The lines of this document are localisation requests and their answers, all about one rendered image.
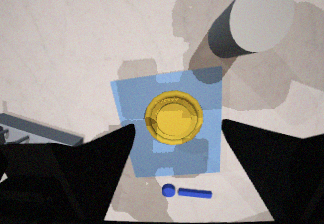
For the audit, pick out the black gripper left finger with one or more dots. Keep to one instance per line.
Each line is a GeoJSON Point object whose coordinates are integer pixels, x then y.
{"type": "Point", "coordinates": [88, 173]}

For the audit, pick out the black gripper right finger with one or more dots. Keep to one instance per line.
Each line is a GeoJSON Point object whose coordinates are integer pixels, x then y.
{"type": "Point", "coordinates": [287, 172]}

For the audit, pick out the blue flat mat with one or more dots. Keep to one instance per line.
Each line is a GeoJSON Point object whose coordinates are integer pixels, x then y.
{"type": "Point", "coordinates": [150, 157]}

